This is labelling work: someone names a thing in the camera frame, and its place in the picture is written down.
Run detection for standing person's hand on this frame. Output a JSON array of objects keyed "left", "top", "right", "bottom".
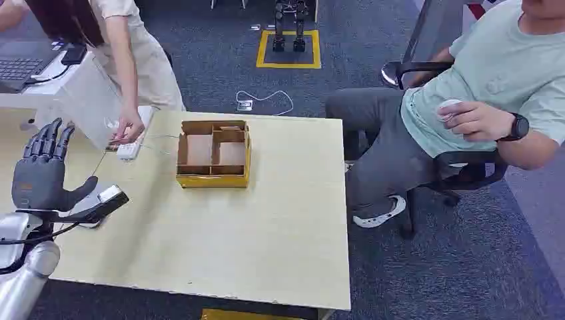
[{"left": 110, "top": 105, "right": 146, "bottom": 146}]

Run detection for seated person's left hand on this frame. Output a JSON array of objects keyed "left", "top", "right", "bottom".
[{"left": 436, "top": 100, "right": 515, "bottom": 142}]

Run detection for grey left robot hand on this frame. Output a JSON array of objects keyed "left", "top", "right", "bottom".
[{"left": 11, "top": 117, "right": 99, "bottom": 213}]

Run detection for small white round object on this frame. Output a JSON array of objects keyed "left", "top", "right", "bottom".
[{"left": 436, "top": 99, "right": 464, "bottom": 122}]

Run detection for wooden compartment box yellow base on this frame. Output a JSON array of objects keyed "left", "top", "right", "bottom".
[{"left": 176, "top": 120, "right": 252, "bottom": 190}]

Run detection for white power strip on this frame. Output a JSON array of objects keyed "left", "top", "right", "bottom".
[{"left": 116, "top": 105, "right": 155, "bottom": 162}]

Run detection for black wristwatch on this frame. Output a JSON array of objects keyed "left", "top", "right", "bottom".
[{"left": 498, "top": 112, "right": 530, "bottom": 143}]

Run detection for black office chair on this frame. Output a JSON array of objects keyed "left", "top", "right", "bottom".
[{"left": 381, "top": 61, "right": 509, "bottom": 240}]

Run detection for grey flat card reader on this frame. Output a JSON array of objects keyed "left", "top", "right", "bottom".
[{"left": 66, "top": 181, "right": 117, "bottom": 229}]

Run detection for seated person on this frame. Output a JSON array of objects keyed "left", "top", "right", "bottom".
[{"left": 325, "top": 0, "right": 565, "bottom": 229}]

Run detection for standing person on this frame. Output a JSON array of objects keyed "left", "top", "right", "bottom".
[{"left": 0, "top": 0, "right": 187, "bottom": 147}]

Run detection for black flat device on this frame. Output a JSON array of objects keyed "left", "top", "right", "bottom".
[{"left": 60, "top": 43, "right": 88, "bottom": 66}]

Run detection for grey partition panel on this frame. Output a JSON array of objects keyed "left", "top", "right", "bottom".
[{"left": 402, "top": 0, "right": 470, "bottom": 63}]

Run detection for dark grey laptop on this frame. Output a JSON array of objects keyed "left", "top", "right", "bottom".
[{"left": 0, "top": 40, "right": 65, "bottom": 93}]

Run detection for white shoe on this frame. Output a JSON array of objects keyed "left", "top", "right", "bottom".
[{"left": 352, "top": 195, "right": 407, "bottom": 229}]

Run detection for black robot legs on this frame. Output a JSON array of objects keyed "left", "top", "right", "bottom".
[{"left": 271, "top": 0, "right": 308, "bottom": 53}]

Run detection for yellow floor tape strip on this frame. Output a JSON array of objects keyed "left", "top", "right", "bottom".
[{"left": 201, "top": 308, "right": 310, "bottom": 320}]

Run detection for thin white charging cable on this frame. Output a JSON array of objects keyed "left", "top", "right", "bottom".
[{"left": 141, "top": 133, "right": 180, "bottom": 156}]

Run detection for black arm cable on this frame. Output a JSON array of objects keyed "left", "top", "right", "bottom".
[{"left": 0, "top": 221, "right": 81, "bottom": 247}]

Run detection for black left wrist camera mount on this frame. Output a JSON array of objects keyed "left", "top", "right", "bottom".
[{"left": 17, "top": 184, "right": 130, "bottom": 225}]

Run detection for black laptop cable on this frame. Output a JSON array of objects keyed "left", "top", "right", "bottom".
[{"left": 25, "top": 65, "right": 71, "bottom": 85}]

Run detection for white floor cable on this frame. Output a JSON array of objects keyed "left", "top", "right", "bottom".
[{"left": 235, "top": 89, "right": 295, "bottom": 117}]

